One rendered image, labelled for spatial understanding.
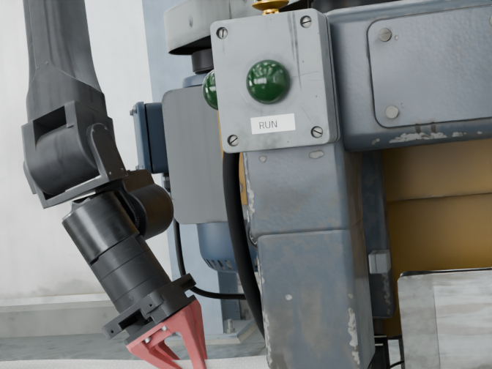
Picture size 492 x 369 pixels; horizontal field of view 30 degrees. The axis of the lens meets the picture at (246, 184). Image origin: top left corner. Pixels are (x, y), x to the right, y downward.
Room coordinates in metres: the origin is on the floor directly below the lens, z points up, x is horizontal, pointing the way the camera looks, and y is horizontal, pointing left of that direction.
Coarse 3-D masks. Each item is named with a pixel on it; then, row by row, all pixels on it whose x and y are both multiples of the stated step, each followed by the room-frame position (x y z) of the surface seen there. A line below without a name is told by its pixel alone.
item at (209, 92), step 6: (210, 72) 0.64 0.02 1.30; (204, 78) 0.65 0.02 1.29; (210, 78) 0.64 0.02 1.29; (204, 84) 0.64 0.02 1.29; (210, 84) 0.64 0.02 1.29; (204, 90) 0.64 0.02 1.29; (210, 90) 0.64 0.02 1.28; (216, 90) 0.63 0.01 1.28; (204, 96) 0.64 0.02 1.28; (210, 96) 0.64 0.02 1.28; (216, 96) 0.64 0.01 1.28; (210, 102) 0.64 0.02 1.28; (216, 102) 0.64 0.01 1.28; (216, 108) 0.64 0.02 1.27
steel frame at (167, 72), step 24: (144, 0) 5.70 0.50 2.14; (168, 0) 5.66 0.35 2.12; (144, 24) 5.70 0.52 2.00; (168, 72) 5.67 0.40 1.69; (192, 72) 5.63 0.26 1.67; (168, 240) 5.70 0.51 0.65; (192, 240) 5.66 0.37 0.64; (192, 264) 5.67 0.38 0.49; (216, 288) 5.63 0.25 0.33; (216, 312) 5.63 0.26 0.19; (240, 312) 6.03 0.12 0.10; (168, 336) 5.70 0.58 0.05; (216, 336) 5.60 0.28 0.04; (240, 336) 5.61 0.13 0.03
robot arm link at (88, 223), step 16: (112, 192) 0.87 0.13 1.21; (80, 208) 0.84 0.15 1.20; (96, 208) 0.84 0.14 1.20; (112, 208) 0.85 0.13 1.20; (128, 208) 0.89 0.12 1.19; (64, 224) 0.85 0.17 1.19; (80, 224) 0.84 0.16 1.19; (96, 224) 0.84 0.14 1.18; (112, 224) 0.84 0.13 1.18; (128, 224) 0.85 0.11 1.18; (80, 240) 0.84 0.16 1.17; (96, 240) 0.84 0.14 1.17; (112, 240) 0.84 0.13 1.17; (96, 256) 0.84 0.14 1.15
